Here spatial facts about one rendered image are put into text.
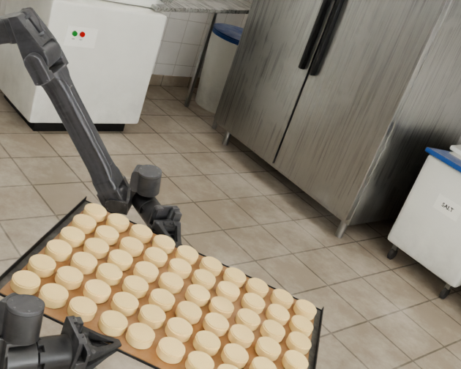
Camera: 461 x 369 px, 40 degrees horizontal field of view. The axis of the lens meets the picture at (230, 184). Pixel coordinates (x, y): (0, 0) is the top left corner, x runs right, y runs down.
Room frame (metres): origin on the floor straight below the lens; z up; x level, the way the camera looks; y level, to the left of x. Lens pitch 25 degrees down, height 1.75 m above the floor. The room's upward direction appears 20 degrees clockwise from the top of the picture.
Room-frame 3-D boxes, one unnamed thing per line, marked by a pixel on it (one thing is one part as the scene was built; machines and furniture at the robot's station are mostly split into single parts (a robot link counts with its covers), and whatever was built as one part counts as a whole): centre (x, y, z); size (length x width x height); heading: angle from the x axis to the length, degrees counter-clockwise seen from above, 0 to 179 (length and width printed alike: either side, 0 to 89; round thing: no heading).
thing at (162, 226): (1.27, 0.09, 0.98); 0.09 x 0.07 x 0.07; 41
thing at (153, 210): (1.32, 0.14, 0.99); 0.07 x 0.07 x 0.10; 41
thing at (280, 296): (1.19, -0.19, 0.98); 0.05 x 0.05 x 0.02
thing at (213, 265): (1.20, -0.02, 1.00); 0.05 x 0.05 x 0.02
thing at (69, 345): (0.79, 0.18, 0.99); 0.07 x 0.07 x 0.10; 41
